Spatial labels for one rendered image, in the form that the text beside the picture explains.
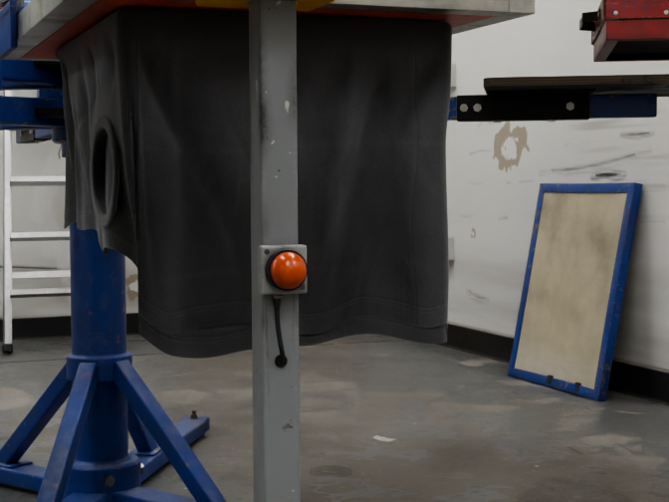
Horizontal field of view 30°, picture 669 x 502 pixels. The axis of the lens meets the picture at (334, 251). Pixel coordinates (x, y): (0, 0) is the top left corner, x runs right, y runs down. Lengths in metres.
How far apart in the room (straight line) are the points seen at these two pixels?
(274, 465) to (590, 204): 3.34
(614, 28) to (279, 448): 1.45
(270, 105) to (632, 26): 1.36
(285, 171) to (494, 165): 4.02
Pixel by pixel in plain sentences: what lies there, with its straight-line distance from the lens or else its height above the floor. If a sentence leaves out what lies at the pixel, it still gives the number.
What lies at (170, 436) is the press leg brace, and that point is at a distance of 2.77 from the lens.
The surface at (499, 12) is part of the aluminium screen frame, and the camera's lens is 1.62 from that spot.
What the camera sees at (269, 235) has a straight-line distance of 1.28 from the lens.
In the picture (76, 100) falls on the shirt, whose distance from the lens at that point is 1.85.
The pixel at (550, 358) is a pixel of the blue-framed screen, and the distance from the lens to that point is 4.63.
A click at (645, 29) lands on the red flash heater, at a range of 2.54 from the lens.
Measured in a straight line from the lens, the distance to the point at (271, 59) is 1.28.
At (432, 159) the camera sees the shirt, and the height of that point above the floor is 0.77.
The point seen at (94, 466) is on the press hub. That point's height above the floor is 0.11.
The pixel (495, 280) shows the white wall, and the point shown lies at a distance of 5.29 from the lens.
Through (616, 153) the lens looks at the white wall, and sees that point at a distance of 4.52.
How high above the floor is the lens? 0.74
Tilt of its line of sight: 3 degrees down
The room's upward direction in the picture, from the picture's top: straight up
